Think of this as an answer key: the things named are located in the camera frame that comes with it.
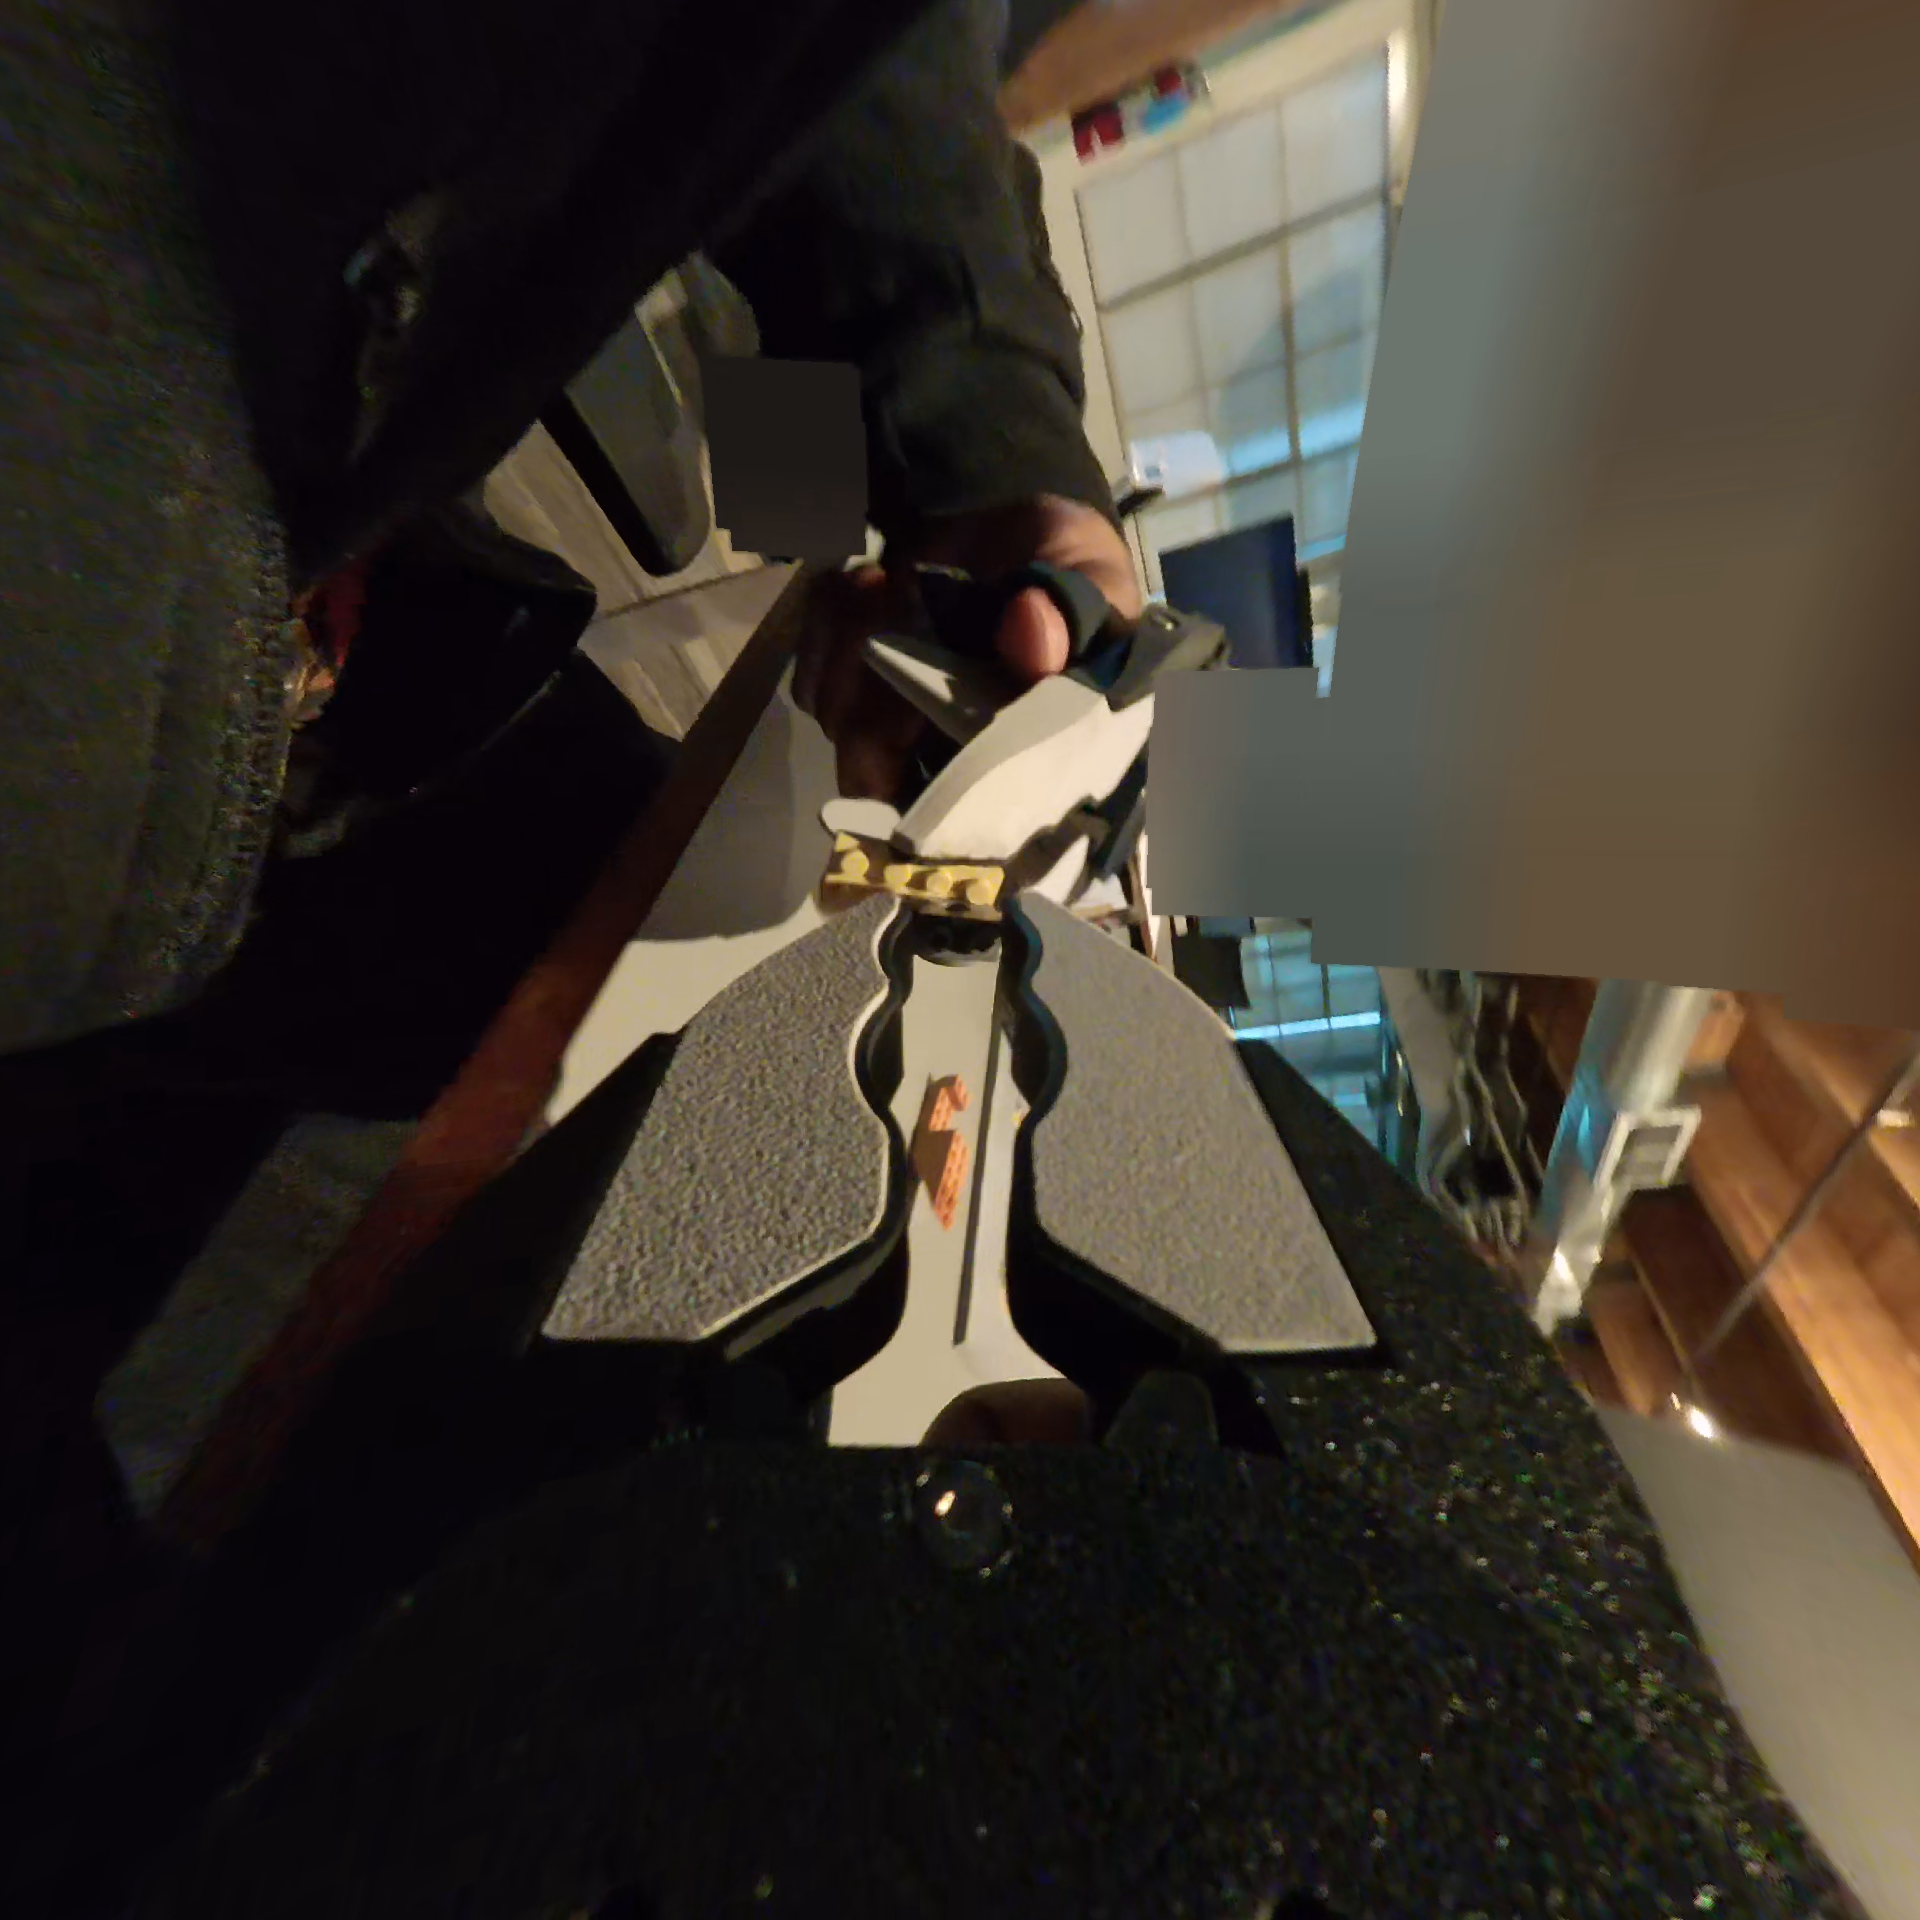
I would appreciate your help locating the tan toy brick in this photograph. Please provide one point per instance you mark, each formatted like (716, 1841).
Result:
(914, 880)

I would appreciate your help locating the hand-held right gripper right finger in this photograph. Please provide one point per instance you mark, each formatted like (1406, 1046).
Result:
(1187, 1170)

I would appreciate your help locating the person's left forearm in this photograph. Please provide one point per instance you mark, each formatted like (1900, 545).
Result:
(976, 300)

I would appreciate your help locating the person's left hand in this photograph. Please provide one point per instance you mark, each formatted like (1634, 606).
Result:
(1036, 638)

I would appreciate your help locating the large black monitor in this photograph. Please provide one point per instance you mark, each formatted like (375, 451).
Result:
(1230, 594)

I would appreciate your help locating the person's torso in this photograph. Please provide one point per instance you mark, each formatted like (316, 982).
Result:
(151, 601)

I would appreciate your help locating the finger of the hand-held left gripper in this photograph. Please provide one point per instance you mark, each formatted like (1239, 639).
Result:
(1088, 863)
(1036, 765)

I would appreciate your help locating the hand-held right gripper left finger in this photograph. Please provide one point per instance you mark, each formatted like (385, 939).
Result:
(719, 1170)

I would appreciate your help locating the small grey toy brick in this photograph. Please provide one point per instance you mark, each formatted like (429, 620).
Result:
(952, 935)

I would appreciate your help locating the orange toy brick assembly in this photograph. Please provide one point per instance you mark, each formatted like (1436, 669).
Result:
(943, 1156)

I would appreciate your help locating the grey desk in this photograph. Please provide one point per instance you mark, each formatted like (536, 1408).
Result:
(719, 870)

